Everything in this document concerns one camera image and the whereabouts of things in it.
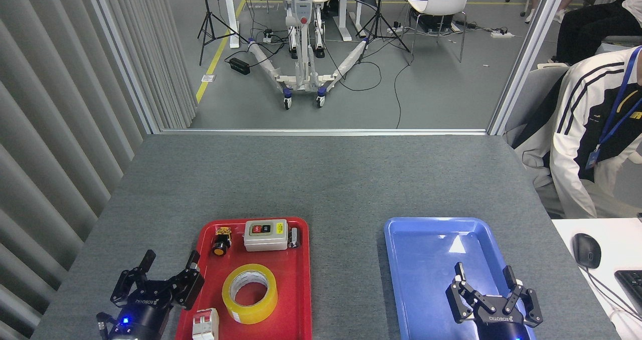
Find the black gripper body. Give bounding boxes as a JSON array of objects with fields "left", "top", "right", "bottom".
[
  {"left": 108, "top": 279, "right": 174, "bottom": 340},
  {"left": 473, "top": 299, "right": 528, "bottom": 340}
]

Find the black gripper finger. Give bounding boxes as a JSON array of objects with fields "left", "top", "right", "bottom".
[
  {"left": 168, "top": 250, "right": 206, "bottom": 311},
  {"left": 445, "top": 262, "right": 485, "bottom": 324},
  {"left": 503, "top": 265, "right": 544, "bottom": 328},
  {"left": 110, "top": 250, "right": 156, "bottom": 308}
]

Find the yellow tape roll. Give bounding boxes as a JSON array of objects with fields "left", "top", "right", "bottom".
[{"left": 222, "top": 264, "right": 278, "bottom": 324}]

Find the white red circuit breaker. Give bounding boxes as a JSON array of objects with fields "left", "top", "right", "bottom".
[{"left": 192, "top": 307, "right": 220, "bottom": 340}]

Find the blue plastic tray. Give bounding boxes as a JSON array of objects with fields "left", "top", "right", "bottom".
[{"left": 384, "top": 217, "right": 537, "bottom": 340}]

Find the yellow push button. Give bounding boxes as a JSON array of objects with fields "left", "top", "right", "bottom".
[{"left": 211, "top": 226, "right": 233, "bottom": 257}]

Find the black computer mouse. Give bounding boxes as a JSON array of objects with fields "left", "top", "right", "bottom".
[{"left": 573, "top": 233, "right": 602, "bottom": 269}]

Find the red plastic tray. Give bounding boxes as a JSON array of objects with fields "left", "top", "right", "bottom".
[{"left": 175, "top": 217, "right": 312, "bottom": 340}]

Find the black keyboard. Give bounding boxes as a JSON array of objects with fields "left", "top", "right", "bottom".
[{"left": 614, "top": 270, "right": 642, "bottom": 313}]

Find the white desk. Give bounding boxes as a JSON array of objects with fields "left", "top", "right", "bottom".
[{"left": 552, "top": 217, "right": 642, "bottom": 340}]

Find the person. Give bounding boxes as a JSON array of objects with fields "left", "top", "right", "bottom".
[
  {"left": 549, "top": 0, "right": 642, "bottom": 65},
  {"left": 517, "top": 47, "right": 642, "bottom": 219}
]

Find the grey chair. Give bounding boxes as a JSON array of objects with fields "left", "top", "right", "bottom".
[{"left": 504, "top": 65, "right": 570, "bottom": 147}]

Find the white stand on wheels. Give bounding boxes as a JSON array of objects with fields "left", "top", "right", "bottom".
[{"left": 247, "top": 0, "right": 372, "bottom": 111}]

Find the black tripod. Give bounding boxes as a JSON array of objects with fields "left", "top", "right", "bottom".
[
  {"left": 357, "top": 0, "right": 412, "bottom": 65},
  {"left": 197, "top": 0, "right": 250, "bottom": 66}
]

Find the black mouse cable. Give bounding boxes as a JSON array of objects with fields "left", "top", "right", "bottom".
[{"left": 584, "top": 267, "right": 642, "bottom": 323}]

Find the white switch box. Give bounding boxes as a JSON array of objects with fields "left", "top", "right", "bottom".
[{"left": 244, "top": 219, "right": 289, "bottom": 252}]

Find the blue lanyard with badge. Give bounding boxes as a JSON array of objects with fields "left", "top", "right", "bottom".
[{"left": 585, "top": 47, "right": 642, "bottom": 170}]

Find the long black floor cable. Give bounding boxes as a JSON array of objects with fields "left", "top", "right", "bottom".
[{"left": 394, "top": 54, "right": 417, "bottom": 129}]

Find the silver frame rail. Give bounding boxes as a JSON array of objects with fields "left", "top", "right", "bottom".
[{"left": 159, "top": 128, "right": 490, "bottom": 136}]

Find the silver post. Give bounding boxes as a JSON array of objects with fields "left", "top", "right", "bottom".
[{"left": 488, "top": 0, "right": 572, "bottom": 136}]

